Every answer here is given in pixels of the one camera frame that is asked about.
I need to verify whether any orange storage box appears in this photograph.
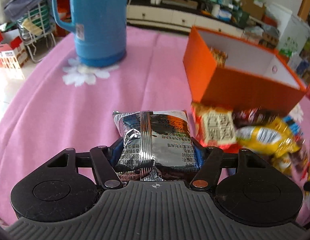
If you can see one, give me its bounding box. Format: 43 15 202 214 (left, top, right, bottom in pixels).
183 26 306 115

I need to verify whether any red white label snack bag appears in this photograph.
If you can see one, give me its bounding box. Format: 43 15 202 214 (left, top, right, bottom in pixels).
191 102 236 150

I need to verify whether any white TV cabinet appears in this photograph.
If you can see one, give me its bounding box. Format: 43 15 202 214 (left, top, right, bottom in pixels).
127 0 244 37

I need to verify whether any white refrigerator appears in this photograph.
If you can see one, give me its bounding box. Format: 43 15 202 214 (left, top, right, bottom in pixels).
267 3 310 54

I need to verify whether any blue thermos jug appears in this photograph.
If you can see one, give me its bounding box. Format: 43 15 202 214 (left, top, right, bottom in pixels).
52 0 127 67

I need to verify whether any orange cookie packet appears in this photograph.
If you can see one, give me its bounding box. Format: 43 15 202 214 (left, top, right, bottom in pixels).
210 47 228 67

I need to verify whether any silver foil snack packet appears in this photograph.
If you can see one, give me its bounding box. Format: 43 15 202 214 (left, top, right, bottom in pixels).
112 110 202 183

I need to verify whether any yellow snack bag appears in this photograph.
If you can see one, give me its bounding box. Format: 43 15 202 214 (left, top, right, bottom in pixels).
235 118 302 158

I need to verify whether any pink floral tablecloth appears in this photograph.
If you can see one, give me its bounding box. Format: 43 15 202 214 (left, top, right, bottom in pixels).
0 27 310 225

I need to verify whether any dark brown chocolate snack bag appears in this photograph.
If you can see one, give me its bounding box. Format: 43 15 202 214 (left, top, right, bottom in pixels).
232 108 280 128

